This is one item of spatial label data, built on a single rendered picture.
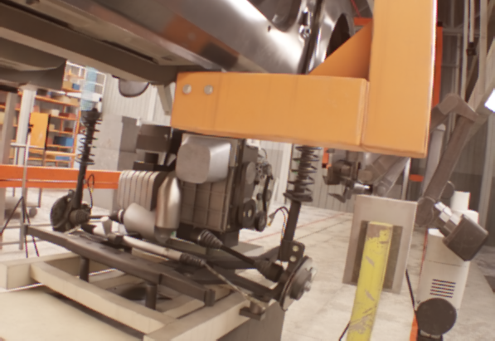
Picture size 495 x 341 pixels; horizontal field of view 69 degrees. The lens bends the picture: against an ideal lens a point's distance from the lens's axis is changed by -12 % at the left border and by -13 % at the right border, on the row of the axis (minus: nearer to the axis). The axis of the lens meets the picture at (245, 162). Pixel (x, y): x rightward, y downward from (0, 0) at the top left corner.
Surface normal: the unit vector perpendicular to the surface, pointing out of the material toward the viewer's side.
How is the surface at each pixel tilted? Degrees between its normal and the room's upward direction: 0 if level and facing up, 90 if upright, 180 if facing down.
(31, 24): 98
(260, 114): 90
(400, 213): 90
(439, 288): 97
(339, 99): 90
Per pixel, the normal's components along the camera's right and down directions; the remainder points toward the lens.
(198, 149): -0.44, -0.06
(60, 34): 0.86, 0.25
